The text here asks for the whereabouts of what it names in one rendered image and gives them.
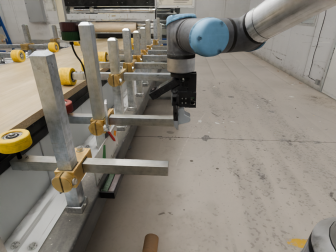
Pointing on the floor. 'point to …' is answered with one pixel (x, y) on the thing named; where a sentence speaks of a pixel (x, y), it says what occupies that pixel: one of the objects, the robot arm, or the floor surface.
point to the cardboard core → (150, 243)
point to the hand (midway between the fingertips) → (175, 126)
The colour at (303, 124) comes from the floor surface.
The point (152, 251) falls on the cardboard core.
